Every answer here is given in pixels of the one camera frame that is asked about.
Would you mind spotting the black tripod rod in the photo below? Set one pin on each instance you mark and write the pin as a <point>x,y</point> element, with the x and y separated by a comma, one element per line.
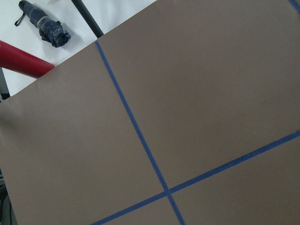
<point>88,17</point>

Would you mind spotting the red cylinder bottle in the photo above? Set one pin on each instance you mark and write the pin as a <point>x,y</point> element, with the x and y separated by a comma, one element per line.
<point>22,62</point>

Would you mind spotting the folded navy umbrella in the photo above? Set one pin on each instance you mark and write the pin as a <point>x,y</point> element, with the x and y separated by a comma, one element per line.
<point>49,30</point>

